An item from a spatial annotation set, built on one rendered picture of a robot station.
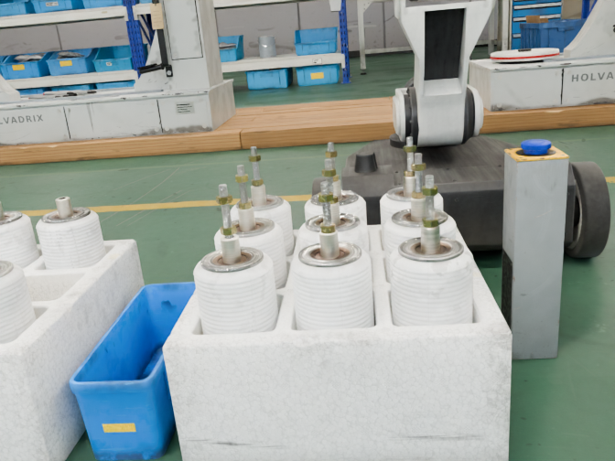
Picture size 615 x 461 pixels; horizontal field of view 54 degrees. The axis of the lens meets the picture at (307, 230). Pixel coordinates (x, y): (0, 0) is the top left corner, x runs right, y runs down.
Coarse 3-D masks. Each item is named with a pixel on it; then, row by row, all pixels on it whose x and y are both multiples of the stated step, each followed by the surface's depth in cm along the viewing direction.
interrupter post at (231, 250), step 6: (234, 234) 72; (222, 240) 71; (228, 240) 71; (234, 240) 71; (222, 246) 71; (228, 246) 71; (234, 246) 71; (222, 252) 72; (228, 252) 71; (234, 252) 71; (240, 252) 72; (228, 258) 71; (234, 258) 71; (240, 258) 72
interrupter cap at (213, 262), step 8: (240, 248) 76; (248, 248) 75; (208, 256) 74; (216, 256) 74; (248, 256) 73; (256, 256) 72; (208, 264) 71; (216, 264) 71; (224, 264) 71; (232, 264) 71; (240, 264) 70; (248, 264) 70; (256, 264) 70; (216, 272) 69; (224, 272) 69; (232, 272) 69
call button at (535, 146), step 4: (528, 140) 86; (532, 140) 85; (536, 140) 85; (540, 140) 85; (544, 140) 85; (524, 144) 84; (528, 144) 84; (532, 144) 83; (536, 144) 83; (540, 144) 83; (544, 144) 83; (548, 144) 83; (524, 148) 84; (528, 148) 84; (532, 148) 83; (536, 148) 83; (540, 148) 83; (544, 148) 83; (548, 148) 83; (524, 152) 85; (528, 152) 84; (532, 152) 84; (536, 152) 84; (540, 152) 83; (544, 152) 84
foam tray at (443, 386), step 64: (384, 256) 89; (192, 320) 74; (384, 320) 70; (192, 384) 70; (256, 384) 69; (320, 384) 69; (384, 384) 68; (448, 384) 67; (192, 448) 73; (256, 448) 72; (320, 448) 71; (384, 448) 71; (448, 448) 70
